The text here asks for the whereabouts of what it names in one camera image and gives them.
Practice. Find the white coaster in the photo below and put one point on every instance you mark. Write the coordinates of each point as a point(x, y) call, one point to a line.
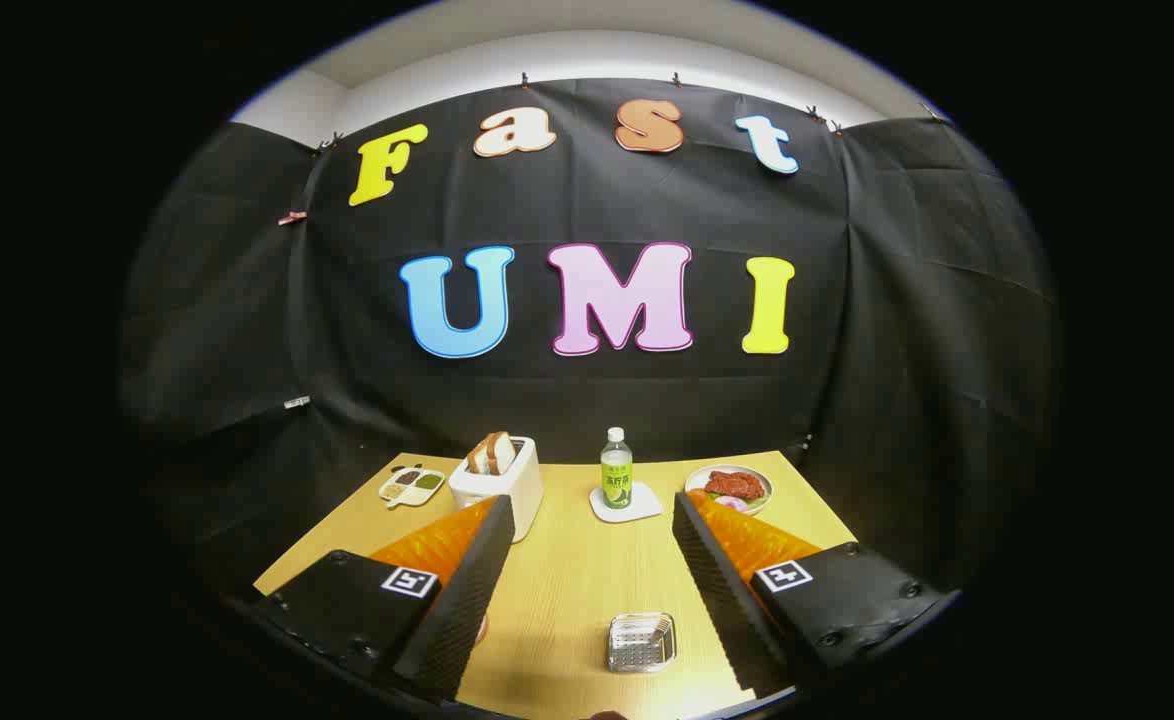
point(644, 503)

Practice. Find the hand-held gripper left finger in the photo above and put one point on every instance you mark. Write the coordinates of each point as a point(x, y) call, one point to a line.
point(467, 590)

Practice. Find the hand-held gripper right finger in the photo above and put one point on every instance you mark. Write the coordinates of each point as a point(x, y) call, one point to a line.
point(722, 590)

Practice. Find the white plate with food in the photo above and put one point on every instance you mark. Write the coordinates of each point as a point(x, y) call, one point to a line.
point(732, 485)

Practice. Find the white toaster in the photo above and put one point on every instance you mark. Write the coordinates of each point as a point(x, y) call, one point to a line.
point(495, 487)

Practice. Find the white divided condiment tray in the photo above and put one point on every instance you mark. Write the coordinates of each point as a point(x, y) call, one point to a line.
point(410, 487)

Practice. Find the toast bread slice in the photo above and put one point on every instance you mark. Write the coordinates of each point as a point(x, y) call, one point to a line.
point(477, 458)
point(502, 452)

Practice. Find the green label drink bottle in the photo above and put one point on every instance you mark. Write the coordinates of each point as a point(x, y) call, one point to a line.
point(616, 478)

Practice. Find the red cloth clip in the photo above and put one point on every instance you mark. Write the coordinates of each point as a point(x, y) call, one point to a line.
point(292, 217)

